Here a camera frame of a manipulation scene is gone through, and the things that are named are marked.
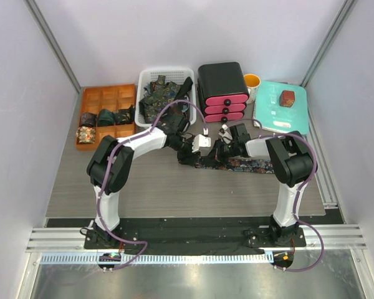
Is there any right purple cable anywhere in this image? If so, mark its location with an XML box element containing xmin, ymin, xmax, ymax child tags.
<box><xmin>242</xmin><ymin>118</ymin><xmax>325</xmax><ymax>272</ymax></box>

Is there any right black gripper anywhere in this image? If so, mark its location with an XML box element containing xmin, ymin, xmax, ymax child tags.
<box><xmin>203</xmin><ymin>138</ymin><xmax>238</xmax><ymax>167</ymax></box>

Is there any green paisley tie in basket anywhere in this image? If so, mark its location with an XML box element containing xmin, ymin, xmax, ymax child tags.
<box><xmin>139</xmin><ymin>75</ymin><xmax>181</xmax><ymax>123</ymax></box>

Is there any dark red patterned tie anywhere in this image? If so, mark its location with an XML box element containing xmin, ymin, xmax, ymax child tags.
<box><xmin>165</xmin><ymin>103</ymin><xmax>189</xmax><ymax>120</ymax></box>

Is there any red brown small box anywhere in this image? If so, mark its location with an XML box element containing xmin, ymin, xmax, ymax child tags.
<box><xmin>279</xmin><ymin>90</ymin><xmax>295</xmax><ymax>108</ymax></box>

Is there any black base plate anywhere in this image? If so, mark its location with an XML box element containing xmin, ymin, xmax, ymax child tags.
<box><xmin>80</xmin><ymin>217</ymin><xmax>307</xmax><ymax>256</ymax></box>

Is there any teal book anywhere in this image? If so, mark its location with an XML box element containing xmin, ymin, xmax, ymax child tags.
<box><xmin>253</xmin><ymin>81</ymin><xmax>309</xmax><ymax>135</ymax></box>

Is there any rolled dark green tie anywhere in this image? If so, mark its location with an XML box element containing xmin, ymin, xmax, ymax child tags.
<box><xmin>97</xmin><ymin>108</ymin><xmax>115</xmax><ymax>127</ymax></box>

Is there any rolled brown patterned tie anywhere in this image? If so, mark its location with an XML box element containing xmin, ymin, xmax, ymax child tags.
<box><xmin>80</xmin><ymin>112</ymin><xmax>97</xmax><ymax>128</ymax></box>

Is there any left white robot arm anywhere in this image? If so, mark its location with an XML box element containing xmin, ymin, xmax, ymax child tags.
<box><xmin>87</xmin><ymin>115</ymin><xmax>211</xmax><ymax>249</ymax></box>

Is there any rolled black dotted tie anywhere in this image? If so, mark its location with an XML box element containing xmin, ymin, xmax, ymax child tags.
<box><xmin>113</xmin><ymin>105</ymin><xmax>135</xmax><ymax>125</ymax></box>

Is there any aluminium frame rail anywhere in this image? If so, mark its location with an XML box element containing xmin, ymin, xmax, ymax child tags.
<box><xmin>27</xmin><ymin>224</ymin><xmax>367</xmax><ymax>252</ymax></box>

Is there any white plastic mesh basket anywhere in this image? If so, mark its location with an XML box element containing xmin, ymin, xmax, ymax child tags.
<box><xmin>135</xmin><ymin>67</ymin><xmax>197</xmax><ymax>128</ymax></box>

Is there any navy floral silk tie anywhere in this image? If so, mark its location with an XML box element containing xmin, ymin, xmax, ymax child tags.
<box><xmin>197</xmin><ymin>158</ymin><xmax>274</xmax><ymax>174</ymax></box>

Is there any rolled cream floral tie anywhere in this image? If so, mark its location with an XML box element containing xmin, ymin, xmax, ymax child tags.
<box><xmin>76</xmin><ymin>126</ymin><xmax>96</xmax><ymax>144</ymax></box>

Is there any white slotted cable duct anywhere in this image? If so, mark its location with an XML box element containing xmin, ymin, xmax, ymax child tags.
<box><xmin>40</xmin><ymin>252</ymin><xmax>274</xmax><ymax>265</ymax></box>

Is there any orange wooden divided tray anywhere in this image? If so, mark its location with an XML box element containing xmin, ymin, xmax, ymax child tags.
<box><xmin>75</xmin><ymin>84</ymin><xmax>136</xmax><ymax>151</ymax></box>

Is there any black tie in basket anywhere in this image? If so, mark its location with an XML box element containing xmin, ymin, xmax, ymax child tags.
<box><xmin>174</xmin><ymin>77</ymin><xmax>193</xmax><ymax>101</ymax></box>

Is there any black pink drawer organizer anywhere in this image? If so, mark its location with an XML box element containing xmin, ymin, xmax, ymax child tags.
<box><xmin>198</xmin><ymin>62</ymin><xmax>249</xmax><ymax>123</ymax></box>

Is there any purple cable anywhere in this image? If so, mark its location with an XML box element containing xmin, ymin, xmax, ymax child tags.
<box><xmin>79</xmin><ymin>100</ymin><xmax>209</xmax><ymax>272</ymax></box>
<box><xmin>242</xmin><ymin>118</ymin><xmax>325</xmax><ymax>272</ymax></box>

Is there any white mug yellow inside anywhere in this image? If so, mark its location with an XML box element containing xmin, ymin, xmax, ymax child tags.
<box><xmin>244</xmin><ymin>74</ymin><xmax>261</xmax><ymax>104</ymax></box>

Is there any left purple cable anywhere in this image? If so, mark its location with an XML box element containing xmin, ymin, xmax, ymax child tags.
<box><xmin>79</xmin><ymin>100</ymin><xmax>209</xmax><ymax>272</ymax></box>

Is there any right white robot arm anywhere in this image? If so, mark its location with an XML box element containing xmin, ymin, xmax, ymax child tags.
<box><xmin>198</xmin><ymin>123</ymin><xmax>317</xmax><ymax>246</ymax></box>

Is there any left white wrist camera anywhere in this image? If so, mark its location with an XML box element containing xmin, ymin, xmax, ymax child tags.
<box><xmin>191</xmin><ymin>134</ymin><xmax>212</xmax><ymax>153</ymax></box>

